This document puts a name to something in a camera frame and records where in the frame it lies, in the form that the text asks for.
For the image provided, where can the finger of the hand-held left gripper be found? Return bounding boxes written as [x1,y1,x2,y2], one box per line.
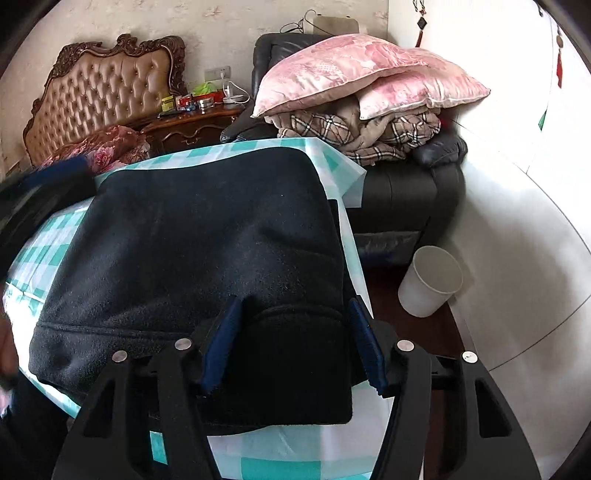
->
[28,157,93,185]

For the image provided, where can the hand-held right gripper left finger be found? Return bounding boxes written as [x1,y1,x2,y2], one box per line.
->
[51,295,245,480]

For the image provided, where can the red floral bedding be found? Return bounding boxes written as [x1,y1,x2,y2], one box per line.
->
[34,124,153,174]

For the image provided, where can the pink floral pillow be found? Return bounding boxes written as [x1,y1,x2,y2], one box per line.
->
[250,33,455,120]
[358,69,491,121]

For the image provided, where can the clear plastic bag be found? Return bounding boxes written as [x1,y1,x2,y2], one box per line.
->
[358,233,416,265]

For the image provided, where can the black leather armchair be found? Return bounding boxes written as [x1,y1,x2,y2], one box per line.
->
[221,33,468,268]

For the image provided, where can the beige device with cables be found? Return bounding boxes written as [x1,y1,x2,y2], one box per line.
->
[284,9,361,36]

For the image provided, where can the black pants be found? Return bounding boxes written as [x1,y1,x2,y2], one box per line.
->
[28,148,356,425]

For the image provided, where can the tufted leather carved headboard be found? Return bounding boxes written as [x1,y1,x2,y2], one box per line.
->
[23,33,188,167]

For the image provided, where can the person's dark clothing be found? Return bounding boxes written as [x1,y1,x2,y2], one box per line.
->
[0,378,80,480]

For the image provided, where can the white charger with cable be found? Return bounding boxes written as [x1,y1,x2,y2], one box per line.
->
[223,80,250,105]

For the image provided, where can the red hanging tassel ornament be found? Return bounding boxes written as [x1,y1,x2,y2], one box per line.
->
[554,25,565,88]

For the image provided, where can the red hanging knot ornament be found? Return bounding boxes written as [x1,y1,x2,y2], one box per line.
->
[412,0,432,48]

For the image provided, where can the dark wooden nightstand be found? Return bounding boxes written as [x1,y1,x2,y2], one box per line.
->
[141,99,245,155]

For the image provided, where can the white waste bin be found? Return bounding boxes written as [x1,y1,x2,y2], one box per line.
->
[398,246,464,318]

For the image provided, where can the beige plaid blanket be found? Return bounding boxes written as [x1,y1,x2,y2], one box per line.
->
[265,95,441,167]

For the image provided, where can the teal checkered tablecloth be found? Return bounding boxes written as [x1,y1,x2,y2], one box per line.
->
[0,137,398,480]

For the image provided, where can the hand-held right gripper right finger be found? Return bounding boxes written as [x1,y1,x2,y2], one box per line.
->
[347,296,542,480]

